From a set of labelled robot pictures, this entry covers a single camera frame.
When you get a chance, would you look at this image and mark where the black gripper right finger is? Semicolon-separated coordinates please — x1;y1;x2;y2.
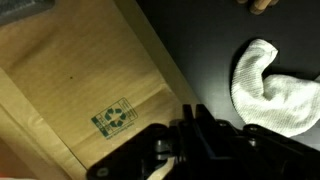
195;103;218;160

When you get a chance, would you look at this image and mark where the white knitted towel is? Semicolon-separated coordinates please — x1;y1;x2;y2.
230;38;320;138

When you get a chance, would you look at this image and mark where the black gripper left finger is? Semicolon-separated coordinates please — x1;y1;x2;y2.
181;103;198;158

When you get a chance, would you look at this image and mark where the brown plush animal toy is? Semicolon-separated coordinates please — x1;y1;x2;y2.
236;0;279;16

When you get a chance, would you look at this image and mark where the large cardboard box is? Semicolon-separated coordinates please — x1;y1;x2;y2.
0;0;201;180

